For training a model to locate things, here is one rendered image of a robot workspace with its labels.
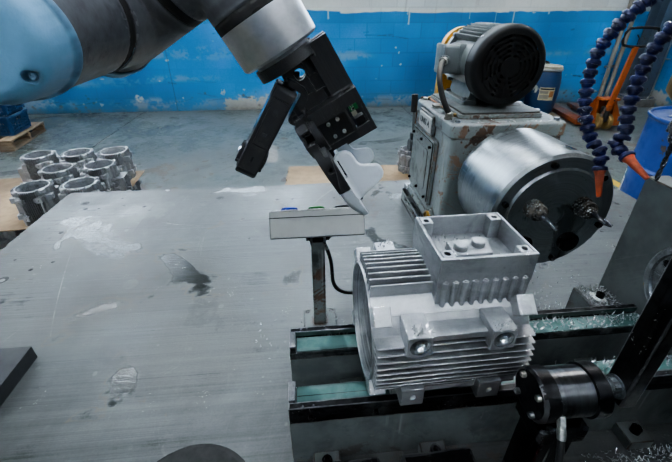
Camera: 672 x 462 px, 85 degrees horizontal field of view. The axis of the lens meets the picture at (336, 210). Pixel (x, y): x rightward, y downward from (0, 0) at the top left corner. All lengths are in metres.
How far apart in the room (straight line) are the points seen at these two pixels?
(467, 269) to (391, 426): 0.27
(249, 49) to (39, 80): 0.17
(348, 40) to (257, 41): 5.56
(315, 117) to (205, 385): 0.54
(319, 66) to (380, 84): 5.69
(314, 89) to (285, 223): 0.29
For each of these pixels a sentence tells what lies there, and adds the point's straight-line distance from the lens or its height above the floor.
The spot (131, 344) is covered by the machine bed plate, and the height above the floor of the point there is 0.80.
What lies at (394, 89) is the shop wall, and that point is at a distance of 6.17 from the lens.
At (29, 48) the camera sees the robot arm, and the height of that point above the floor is 1.38.
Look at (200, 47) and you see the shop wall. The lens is 6.07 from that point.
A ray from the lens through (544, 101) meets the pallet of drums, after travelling 5.70.
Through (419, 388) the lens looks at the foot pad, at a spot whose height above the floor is 0.98.
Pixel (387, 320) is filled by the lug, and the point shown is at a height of 1.08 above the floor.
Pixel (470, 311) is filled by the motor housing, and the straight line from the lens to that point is 0.50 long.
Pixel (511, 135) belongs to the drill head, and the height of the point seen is 1.16.
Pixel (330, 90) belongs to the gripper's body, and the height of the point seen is 1.32.
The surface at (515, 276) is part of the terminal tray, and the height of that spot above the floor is 1.11.
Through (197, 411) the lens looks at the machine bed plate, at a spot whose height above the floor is 0.80.
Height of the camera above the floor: 1.40
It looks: 29 degrees down
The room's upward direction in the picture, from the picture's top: straight up
